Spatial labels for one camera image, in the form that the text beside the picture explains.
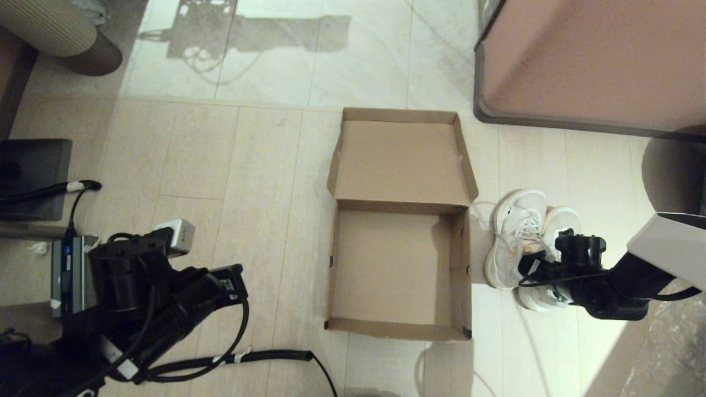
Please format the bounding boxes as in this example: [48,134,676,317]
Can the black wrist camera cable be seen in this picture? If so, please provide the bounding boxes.
[517,271,702,302]
[145,298,250,384]

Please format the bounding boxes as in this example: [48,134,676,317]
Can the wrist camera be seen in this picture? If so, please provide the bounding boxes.
[88,219,196,315]
[554,230,607,266]

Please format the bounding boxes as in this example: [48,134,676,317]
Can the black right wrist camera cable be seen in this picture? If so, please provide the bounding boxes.
[517,271,702,302]

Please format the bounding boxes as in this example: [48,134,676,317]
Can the brown cardboard shoe box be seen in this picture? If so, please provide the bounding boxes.
[325,108,479,341]

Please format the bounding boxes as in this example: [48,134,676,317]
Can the pink cabinet with grey base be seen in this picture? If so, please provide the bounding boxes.
[473,0,706,138]

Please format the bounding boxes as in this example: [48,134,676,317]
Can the thin black plug cable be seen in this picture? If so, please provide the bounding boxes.
[67,185,97,239]

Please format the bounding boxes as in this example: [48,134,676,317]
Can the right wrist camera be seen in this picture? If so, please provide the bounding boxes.
[554,230,607,266]

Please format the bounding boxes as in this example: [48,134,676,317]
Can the grey crumpled cloth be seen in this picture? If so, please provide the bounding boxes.
[69,0,109,25]

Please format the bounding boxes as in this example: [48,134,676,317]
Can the beige ribbed round stool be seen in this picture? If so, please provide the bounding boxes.
[0,0,123,76]

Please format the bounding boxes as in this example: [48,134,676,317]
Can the black corrugated conduit, taped end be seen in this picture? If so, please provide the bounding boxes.
[0,179,103,206]

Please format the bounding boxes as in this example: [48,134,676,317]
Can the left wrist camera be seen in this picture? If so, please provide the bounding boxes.
[88,219,196,315]

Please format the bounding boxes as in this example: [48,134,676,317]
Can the white mesh sneaker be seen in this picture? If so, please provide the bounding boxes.
[484,189,549,290]
[517,206,582,313]

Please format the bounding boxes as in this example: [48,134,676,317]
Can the dark brown wooden furniture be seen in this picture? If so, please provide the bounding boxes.
[0,28,40,138]

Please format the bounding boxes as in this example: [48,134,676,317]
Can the dark grey floor mat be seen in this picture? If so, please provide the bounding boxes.
[0,138,72,221]

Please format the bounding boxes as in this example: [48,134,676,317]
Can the black corrugated conduit, two tapes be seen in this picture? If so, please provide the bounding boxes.
[133,348,338,397]

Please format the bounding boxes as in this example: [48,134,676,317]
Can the grey black power supply box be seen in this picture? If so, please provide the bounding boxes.
[51,234,103,319]

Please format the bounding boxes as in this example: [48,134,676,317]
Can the black left wrist camera cable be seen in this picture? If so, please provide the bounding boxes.
[145,298,250,384]

